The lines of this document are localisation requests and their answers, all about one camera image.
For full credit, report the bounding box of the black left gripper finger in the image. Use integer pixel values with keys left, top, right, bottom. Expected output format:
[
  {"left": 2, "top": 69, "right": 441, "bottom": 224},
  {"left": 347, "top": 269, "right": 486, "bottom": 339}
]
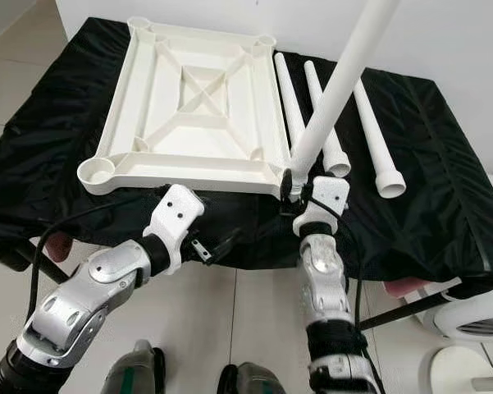
[{"left": 209, "top": 227, "right": 243, "bottom": 257}]

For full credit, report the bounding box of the white plastic children table top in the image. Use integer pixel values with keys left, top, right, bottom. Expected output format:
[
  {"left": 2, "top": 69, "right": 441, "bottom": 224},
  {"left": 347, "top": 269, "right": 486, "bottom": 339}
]
[{"left": 76, "top": 16, "right": 296, "bottom": 198}]

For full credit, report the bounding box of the grey robot left leg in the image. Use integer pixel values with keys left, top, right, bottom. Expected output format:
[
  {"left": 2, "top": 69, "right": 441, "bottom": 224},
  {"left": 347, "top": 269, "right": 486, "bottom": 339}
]
[{"left": 103, "top": 341, "right": 169, "bottom": 394}]

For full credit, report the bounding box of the grey robot leg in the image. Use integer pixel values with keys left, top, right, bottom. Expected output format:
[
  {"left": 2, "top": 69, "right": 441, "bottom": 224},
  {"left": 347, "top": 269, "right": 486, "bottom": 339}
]
[
  {"left": 217, "top": 361, "right": 288, "bottom": 394},
  {"left": 103, "top": 341, "right": 169, "bottom": 394}
]

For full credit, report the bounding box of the grey robot right leg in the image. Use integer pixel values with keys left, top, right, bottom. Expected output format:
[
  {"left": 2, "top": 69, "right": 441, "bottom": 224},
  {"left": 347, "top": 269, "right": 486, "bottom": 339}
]
[{"left": 217, "top": 361, "right": 288, "bottom": 394}]

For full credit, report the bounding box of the black table cloth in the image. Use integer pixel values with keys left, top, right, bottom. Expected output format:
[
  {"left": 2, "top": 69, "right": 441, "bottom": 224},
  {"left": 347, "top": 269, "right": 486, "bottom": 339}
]
[{"left": 0, "top": 16, "right": 493, "bottom": 284}]

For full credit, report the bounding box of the white round base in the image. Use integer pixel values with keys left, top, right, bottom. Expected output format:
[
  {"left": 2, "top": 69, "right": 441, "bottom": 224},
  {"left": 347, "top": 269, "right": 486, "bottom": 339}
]
[{"left": 422, "top": 345, "right": 493, "bottom": 394}]

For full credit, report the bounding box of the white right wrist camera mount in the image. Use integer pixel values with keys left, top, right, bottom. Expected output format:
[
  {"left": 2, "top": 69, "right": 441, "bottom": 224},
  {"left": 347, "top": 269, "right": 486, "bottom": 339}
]
[{"left": 291, "top": 175, "right": 351, "bottom": 239}]

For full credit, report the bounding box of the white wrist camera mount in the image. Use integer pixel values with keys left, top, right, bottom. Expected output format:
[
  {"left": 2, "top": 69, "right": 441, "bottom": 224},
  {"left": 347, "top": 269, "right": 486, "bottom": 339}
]
[
  {"left": 291, "top": 175, "right": 351, "bottom": 239},
  {"left": 141, "top": 183, "right": 206, "bottom": 274}
]

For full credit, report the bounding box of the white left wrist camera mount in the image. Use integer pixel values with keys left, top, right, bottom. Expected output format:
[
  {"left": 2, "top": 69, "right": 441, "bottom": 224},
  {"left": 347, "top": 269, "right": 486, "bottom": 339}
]
[{"left": 141, "top": 183, "right": 206, "bottom": 274}]

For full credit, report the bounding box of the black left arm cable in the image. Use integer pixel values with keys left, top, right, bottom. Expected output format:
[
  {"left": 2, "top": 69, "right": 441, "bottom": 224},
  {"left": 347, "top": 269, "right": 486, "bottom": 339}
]
[{"left": 28, "top": 193, "right": 173, "bottom": 321}]

